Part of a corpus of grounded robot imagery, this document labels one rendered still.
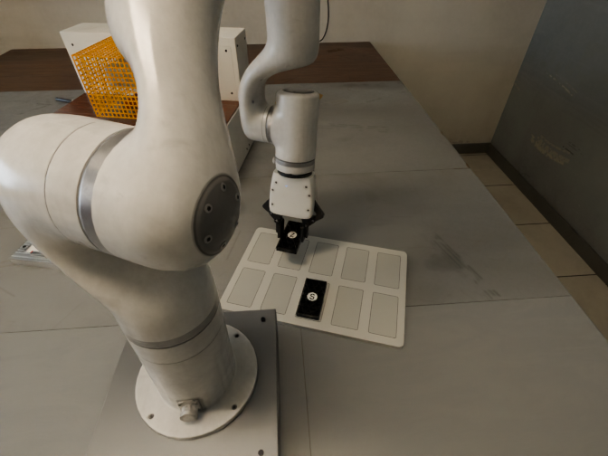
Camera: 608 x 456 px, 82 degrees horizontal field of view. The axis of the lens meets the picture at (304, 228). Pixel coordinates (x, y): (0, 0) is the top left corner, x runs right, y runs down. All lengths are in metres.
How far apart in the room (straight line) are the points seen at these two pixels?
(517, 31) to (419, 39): 0.69
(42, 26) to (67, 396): 2.50
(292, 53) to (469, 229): 0.68
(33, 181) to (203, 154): 0.14
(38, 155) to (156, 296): 0.17
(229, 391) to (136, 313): 0.24
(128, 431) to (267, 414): 0.20
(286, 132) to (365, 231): 0.40
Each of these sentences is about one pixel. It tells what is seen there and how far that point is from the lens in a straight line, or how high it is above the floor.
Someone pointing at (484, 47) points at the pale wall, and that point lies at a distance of 3.04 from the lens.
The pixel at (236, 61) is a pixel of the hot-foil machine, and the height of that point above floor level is 1.21.
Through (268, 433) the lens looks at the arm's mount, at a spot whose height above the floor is 0.99.
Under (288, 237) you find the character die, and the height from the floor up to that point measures 0.97.
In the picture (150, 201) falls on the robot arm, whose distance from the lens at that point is 0.28.
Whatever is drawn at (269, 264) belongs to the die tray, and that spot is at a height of 0.91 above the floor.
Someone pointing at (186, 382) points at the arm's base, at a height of 1.09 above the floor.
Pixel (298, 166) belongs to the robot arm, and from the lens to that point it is 0.71.
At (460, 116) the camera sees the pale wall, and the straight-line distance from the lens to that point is 3.19.
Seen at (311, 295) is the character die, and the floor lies 0.92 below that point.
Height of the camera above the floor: 1.55
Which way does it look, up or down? 42 degrees down
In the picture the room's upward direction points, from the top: straight up
